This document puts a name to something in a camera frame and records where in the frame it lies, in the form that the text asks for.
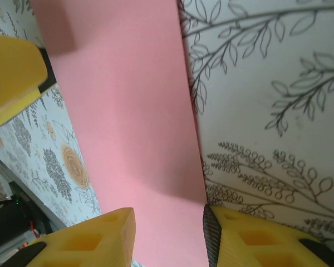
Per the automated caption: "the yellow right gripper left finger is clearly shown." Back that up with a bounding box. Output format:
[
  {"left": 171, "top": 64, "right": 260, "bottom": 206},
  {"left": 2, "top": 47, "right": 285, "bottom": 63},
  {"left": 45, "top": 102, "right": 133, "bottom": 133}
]
[{"left": 5, "top": 207, "right": 136, "bottom": 267}]

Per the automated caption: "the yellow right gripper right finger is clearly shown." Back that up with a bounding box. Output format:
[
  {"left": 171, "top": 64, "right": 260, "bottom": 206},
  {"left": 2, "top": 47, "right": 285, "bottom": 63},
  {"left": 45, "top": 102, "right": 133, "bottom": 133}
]
[{"left": 202, "top": 205, "right": 334, "bottom": 267}]

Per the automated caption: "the floral patterned table cover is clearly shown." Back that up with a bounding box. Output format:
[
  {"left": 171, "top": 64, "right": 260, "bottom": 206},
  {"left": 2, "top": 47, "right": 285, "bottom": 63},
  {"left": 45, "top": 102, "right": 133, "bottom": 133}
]
[{"left": 0, "top": 0, "right": 334, "bottom": 267}]

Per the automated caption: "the pink cloth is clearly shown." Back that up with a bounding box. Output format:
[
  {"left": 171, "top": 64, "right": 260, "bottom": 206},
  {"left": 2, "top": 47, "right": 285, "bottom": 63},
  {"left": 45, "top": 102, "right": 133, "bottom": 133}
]
[{"left": 30, "top": 0, "right": 212, "bottom": 267}]

